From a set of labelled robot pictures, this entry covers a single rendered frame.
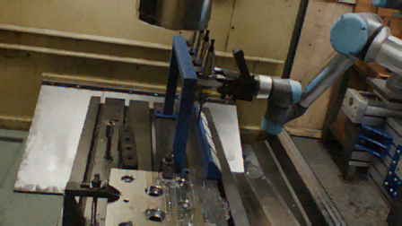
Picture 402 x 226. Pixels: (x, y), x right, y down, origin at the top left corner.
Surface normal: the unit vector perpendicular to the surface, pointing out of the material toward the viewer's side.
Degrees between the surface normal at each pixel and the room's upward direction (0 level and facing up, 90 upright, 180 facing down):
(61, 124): 25
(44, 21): 89
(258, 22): 90
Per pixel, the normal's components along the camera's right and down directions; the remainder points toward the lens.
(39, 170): 0.19, -0.66
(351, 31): -0.72, 0.14
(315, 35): 0.04, 0.40
